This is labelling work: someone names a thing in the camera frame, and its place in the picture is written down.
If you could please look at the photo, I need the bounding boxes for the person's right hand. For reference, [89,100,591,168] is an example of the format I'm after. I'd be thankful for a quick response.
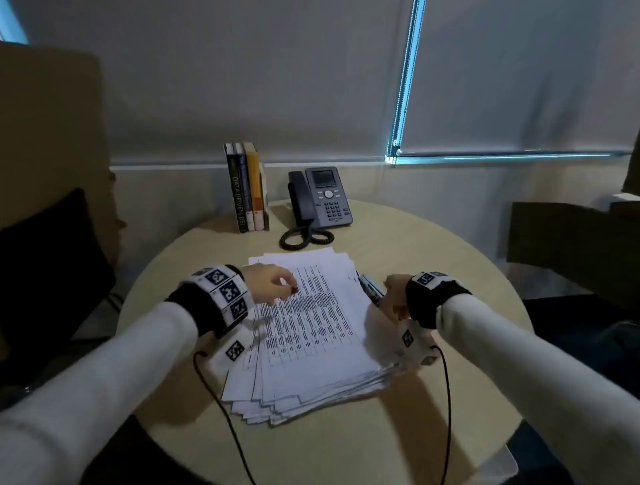
[380,273,414,321]

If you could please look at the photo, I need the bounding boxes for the person's left hand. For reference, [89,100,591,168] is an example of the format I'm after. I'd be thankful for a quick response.
[242,263,300,307]

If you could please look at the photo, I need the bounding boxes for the silver black stapler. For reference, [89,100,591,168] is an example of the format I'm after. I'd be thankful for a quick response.
[358,273,387,306]

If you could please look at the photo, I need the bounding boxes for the stack of printed paper sheets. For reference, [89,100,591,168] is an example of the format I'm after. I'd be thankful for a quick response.
[220,247,402,428]

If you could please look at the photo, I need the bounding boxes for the person's right forearm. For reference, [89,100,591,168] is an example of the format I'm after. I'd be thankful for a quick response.
[436,293,640,481]

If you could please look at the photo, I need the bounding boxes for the person's left forearm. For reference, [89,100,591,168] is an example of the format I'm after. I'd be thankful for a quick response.
[0,300,221,485]

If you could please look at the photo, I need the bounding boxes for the black wristband with marker tiles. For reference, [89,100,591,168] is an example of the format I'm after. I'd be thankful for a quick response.
[166,264,251,338]
[405,272,473,330]

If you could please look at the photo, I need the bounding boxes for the white book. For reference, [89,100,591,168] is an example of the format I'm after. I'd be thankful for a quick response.
[257,149,271,232]

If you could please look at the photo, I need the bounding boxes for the grey desk phone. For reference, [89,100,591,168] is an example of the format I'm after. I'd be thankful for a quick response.
[287,166,354,229]

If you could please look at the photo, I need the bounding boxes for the black book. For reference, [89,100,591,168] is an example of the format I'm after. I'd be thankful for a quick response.
[224,143,249,235]

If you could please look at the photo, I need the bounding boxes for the orange book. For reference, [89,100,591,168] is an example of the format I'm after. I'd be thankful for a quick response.
[243,141,265,232]

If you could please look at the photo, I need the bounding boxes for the dark brown armchair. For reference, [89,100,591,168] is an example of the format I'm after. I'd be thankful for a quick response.
[505,129,640,311]

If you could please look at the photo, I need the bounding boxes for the wide grey roller blind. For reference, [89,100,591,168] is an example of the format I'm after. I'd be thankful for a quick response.
[0,0,417,167]

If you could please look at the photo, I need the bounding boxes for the person's dark trousers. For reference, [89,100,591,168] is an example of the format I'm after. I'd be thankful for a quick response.
[505,295,640,485]

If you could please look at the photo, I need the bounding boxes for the black cushion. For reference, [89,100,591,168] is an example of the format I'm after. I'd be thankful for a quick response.
[0,188,117,383]

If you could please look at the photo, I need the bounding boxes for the narrow grey roller blind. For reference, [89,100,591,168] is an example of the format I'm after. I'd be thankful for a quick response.
[398,0,640,157]

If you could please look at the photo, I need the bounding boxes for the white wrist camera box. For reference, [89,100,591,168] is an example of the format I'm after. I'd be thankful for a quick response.
[209,325,257,376]
[397,320,439,368]

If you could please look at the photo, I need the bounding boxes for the black coiled phone cord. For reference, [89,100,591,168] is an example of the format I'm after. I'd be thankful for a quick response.
[278,223,335,251]

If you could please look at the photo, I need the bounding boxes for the thin black cable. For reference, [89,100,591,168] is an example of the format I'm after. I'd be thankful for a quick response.
[431,344,453,485]
[193,350,258,485]

